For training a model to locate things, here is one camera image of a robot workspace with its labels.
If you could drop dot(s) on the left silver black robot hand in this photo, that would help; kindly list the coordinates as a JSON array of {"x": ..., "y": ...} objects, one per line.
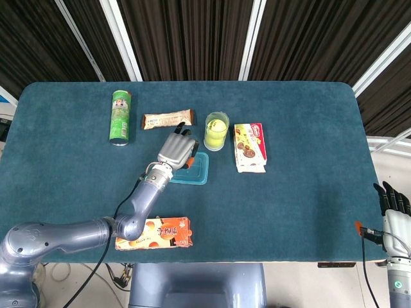
[{"x": 175, "y": 149}]

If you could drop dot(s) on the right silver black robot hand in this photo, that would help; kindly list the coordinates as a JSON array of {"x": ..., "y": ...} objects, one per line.
[{"x": 399, "y": 231}]

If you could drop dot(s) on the blue plastic lid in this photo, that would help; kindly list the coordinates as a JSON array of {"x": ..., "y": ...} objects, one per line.
[{"x": 192, "y": 174}]

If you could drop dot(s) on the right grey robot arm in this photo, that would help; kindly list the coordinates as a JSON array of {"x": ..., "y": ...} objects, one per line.
[{"x": 399, "y": 285}]

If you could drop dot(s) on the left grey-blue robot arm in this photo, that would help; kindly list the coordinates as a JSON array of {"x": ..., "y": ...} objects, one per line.
[{"x": 64, "y": 235}]

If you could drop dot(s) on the red white cookie box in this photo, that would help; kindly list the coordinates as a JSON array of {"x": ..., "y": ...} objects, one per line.
[{"x": 250, "y": 144}]

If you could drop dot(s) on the orange egg roll box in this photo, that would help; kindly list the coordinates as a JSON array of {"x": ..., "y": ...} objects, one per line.
[{"x": 167, "y": 232}]

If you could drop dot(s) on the beige snack bar wrapper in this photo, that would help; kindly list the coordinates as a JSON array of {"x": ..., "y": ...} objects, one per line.
[{"x": 160, "y": 119}]

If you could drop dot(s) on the clear tennis ball tube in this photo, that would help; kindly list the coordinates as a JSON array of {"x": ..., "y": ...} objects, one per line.
[{"x": 213, "y": 148}]

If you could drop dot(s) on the yellow tennis ball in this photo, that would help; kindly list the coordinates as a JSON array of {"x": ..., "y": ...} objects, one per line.
[
  {"x": 217, "y": 125},
  {"x": 213, "y": 139}
]

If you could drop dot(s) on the green chips can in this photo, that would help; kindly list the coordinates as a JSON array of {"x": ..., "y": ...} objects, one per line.
[{"x": 120, "y": 118}]

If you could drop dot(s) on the black table control panel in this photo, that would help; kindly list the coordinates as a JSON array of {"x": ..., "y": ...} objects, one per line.
[{"x": 337, "y": 265}]

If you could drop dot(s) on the white metal rack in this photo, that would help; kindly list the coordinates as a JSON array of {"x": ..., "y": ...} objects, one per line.
[{"x": 382, "y": 140}]

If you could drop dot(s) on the dark pleated curtain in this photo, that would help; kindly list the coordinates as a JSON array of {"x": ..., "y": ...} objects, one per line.
[{"x": 192, "y": 38}]

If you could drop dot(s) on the teal table cloth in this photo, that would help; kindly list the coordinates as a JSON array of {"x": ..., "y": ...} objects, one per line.
[{"x": 289, "y": 192}]

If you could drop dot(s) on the grey-blue robot torso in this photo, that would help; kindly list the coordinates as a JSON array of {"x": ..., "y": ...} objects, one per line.
[{"x": 196, "y": 285}]

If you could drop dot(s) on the white board with blue stripe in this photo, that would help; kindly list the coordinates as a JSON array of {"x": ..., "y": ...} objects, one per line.
[{"x": 6, "y": 97}]

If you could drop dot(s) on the white partition post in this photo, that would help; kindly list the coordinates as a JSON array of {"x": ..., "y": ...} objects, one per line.
[
  {"x": 80, "y": 41},
  {"x": 382, "y": 57},
  {"x": 252, "y": 38},
  {"x": 120, "y": 38}
]

